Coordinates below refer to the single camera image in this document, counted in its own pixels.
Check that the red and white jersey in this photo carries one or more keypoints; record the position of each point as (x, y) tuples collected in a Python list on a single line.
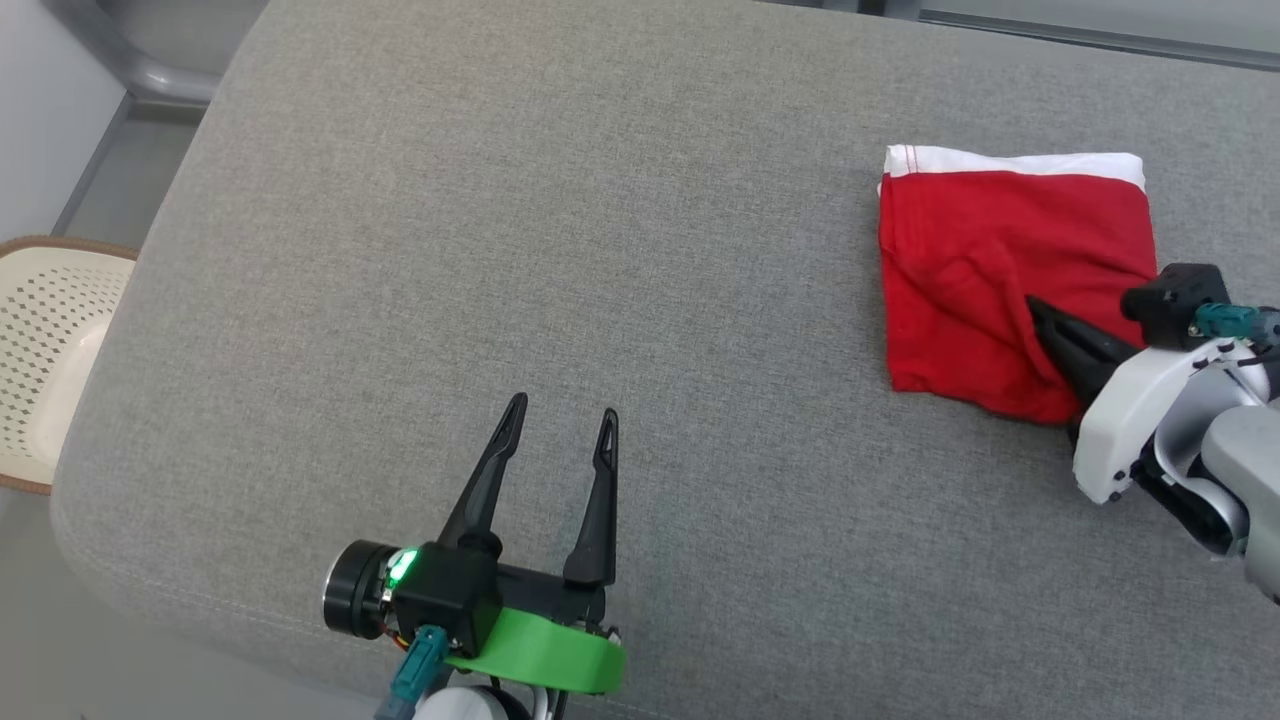
[(980, 260)]

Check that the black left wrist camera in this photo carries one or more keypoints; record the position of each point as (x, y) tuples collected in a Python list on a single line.
[(450, 595)]

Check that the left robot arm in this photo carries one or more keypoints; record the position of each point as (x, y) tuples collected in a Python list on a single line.
[(470, 705)]

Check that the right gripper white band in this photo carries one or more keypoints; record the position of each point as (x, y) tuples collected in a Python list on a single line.
[(1125, 415)]

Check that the grey curved floor frame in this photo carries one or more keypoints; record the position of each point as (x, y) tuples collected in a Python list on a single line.
[(160, 75)]

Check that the cream perforated laundry basket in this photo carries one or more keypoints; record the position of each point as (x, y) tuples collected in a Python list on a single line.
[(50, 340)]

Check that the grey fabric sofa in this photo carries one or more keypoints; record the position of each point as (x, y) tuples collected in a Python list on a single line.
[(650, 250)]

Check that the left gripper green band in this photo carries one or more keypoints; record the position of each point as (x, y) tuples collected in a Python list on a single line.
[(540, 650)]

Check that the grey wall base rail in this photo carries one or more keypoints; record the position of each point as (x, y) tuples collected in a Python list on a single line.
[(1100, 35)]

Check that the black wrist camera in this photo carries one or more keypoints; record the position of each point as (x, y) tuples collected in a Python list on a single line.
[(450, 595), (1175, 300)]

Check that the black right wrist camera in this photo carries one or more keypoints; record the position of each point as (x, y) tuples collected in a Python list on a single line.
[(1175, 300)]

